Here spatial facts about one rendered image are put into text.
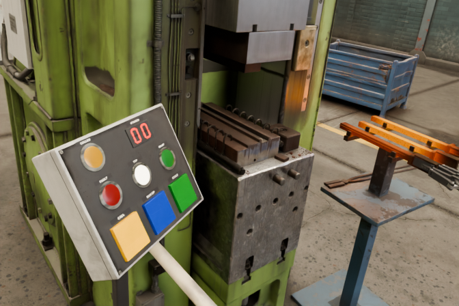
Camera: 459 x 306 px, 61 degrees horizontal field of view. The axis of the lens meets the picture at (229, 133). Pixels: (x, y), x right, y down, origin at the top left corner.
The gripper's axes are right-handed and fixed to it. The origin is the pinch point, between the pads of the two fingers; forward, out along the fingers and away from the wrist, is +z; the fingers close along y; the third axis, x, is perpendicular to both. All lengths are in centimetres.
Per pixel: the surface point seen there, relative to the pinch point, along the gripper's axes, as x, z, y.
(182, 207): 3, 10, -90
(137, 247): 3, 1, -105
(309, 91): 10, 51, -10
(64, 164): 21, 9, -116
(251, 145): 2, 33, -52
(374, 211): -27.1, 11.0, -2.2
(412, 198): -27.0, 9.6, 21.9
